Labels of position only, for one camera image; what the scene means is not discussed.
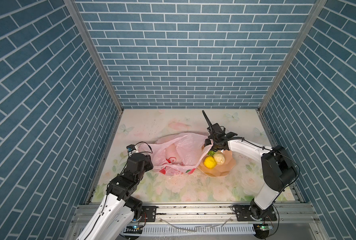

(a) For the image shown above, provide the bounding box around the green fake fruit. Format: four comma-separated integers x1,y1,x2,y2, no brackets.
207,151,216,156

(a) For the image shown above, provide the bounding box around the cream fake garlic bulb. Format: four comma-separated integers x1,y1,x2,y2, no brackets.
213,152,226,165

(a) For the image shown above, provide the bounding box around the yellow fake lemon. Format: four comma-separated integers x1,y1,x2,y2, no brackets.
204,156,217,170

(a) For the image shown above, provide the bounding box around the peach lotus shaped bowl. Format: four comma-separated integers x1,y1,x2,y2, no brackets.
198,150,237,177

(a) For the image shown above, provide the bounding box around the pink plastic bag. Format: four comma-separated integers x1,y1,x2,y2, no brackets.
137,133,213,176

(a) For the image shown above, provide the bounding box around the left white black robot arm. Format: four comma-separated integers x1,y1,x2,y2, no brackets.
77,152,154,240

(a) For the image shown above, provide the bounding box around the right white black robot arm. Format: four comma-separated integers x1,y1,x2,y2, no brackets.
205,119,299,221

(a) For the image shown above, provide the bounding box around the peach fake fruit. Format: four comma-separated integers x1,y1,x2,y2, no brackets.
165,144,182,165

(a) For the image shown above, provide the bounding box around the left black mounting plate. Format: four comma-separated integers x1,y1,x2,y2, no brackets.
135,205,157,223

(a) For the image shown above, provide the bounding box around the black mounting plate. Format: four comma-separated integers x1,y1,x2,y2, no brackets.
231,205,278,222
135,205,157,223

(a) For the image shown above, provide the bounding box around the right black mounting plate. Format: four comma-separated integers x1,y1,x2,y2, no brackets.
231,205,278,222

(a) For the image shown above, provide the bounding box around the white ventilation grille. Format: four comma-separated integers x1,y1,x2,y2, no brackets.
121,224,256,237

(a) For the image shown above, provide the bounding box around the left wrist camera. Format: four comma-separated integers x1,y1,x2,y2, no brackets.
127,145,137,157

